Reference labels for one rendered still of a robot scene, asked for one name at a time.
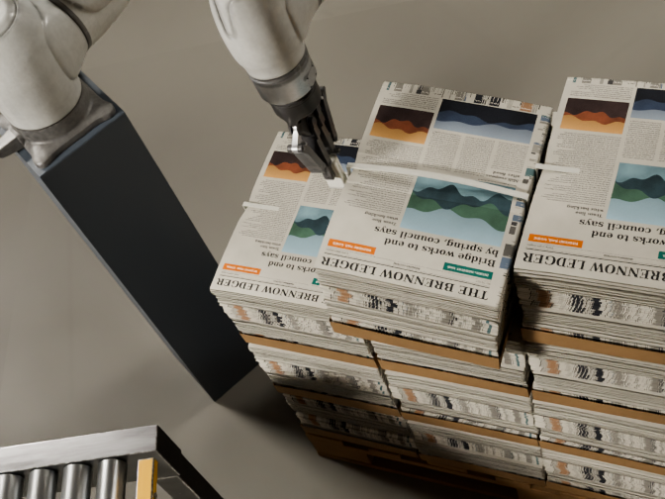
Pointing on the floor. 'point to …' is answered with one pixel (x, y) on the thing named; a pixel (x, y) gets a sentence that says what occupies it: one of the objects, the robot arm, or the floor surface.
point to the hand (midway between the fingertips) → (332, 171)
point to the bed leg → (188, 484)
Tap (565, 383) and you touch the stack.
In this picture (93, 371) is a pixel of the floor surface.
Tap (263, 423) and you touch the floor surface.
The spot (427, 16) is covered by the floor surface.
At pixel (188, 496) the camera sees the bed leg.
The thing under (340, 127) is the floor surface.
